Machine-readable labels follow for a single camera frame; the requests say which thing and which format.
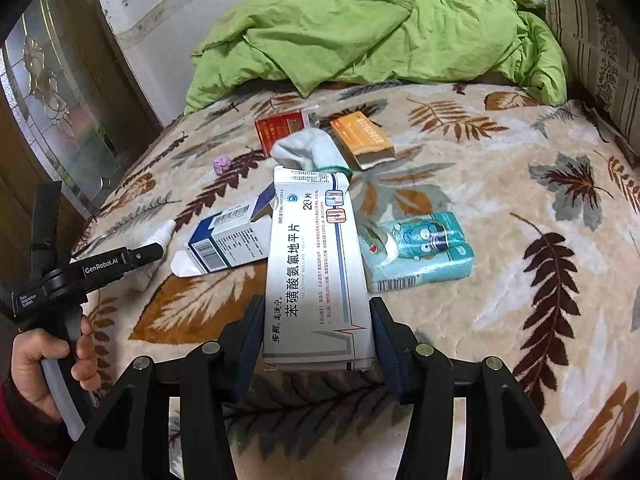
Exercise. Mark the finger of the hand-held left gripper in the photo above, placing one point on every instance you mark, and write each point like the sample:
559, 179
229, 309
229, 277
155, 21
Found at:
147, 254
46, 230

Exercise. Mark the purple paper ball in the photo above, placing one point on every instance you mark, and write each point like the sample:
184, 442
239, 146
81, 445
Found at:
222, 165

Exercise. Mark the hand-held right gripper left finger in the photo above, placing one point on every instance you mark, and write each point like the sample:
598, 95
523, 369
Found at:
252, 350

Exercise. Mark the small red box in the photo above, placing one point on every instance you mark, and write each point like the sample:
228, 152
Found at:
275, 130

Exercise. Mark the orange medicine box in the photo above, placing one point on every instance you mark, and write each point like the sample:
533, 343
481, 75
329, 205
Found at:
360, 135

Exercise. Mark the white green-trimmed sock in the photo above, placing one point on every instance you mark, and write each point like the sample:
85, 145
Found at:
310, 150

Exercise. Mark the white ointment tube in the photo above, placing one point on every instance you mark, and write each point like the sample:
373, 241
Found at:
162, 235

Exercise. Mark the teal cartoon tissue pack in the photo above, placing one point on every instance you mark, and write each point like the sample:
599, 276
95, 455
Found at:
420, 255

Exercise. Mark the long white medicine box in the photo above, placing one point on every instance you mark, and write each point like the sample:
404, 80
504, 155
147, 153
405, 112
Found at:
310, 260

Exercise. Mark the striped floral cushion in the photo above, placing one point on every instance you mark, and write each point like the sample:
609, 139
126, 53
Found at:
600, 60

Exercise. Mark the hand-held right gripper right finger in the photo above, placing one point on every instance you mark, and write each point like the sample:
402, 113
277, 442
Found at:
387, 355

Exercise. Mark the green quilt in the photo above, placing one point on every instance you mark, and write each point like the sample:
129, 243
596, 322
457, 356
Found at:
350, 35

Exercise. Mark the wooden door with glass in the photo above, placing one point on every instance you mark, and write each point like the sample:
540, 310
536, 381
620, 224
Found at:
60, 110

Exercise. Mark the blue and white box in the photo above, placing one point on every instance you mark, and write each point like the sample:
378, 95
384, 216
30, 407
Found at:
230, 245

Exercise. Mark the leaf print blanket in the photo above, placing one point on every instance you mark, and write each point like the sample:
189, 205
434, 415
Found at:
500, 260

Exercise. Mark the person's left forearm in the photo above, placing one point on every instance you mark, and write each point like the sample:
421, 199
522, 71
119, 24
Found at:
25, 440

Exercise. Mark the person's left hand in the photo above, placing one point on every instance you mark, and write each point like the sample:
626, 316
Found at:
30, 370

